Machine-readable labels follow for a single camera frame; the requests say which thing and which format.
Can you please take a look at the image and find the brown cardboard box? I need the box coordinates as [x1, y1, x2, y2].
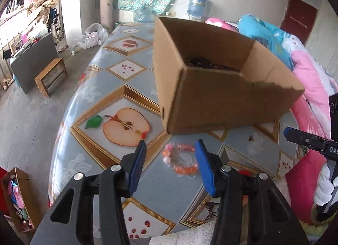
[153, 16, 305, 135]

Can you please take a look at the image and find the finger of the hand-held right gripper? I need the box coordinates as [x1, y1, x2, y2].
[285, 127, 332, 153]

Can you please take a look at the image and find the pile of clothes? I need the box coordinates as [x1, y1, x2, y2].
[26, 0, 62, 23]

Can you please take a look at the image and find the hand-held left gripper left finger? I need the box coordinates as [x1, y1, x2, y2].
[30, 140, 147, 245]

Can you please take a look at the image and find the tall paper roll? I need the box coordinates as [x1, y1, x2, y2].
[100, 0, 114, 30]

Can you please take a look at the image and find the dark grey cabinet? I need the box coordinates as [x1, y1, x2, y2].
[10, 32, 60, 95]

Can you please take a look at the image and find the clear water jug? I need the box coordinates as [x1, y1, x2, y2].
[133, 6, 154, 23]

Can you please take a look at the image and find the cardboard box with clutter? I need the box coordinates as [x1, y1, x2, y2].
[1, 167, 43, 233]

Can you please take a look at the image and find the white plastic bag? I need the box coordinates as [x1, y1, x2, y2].
[78, 22, 109, 49]

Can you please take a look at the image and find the dark red object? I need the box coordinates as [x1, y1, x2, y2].
[0, 167, 10, 218]

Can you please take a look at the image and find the blue water jug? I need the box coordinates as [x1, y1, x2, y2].
[187, 0, 210, 18]

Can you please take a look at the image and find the brown door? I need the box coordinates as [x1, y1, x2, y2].
[280, 0, 319, 46]

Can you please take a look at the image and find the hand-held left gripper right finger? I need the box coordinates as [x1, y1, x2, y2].
[195, 139, 309, 245]

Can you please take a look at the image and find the wooden stool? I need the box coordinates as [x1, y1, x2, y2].
[35, 58, 68, 98]

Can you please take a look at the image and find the pink bead bracelet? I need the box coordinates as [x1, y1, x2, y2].
[162, 143, 199, 175]

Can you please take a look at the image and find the fruit print tablecloth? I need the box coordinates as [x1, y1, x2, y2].
[48, 22, 303, 237]

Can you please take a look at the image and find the blue blanket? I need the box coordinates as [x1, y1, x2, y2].
[238, 14, 293, 70]

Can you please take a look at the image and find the person's right hand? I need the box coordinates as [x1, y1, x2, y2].
[314, 160, 334, 206]

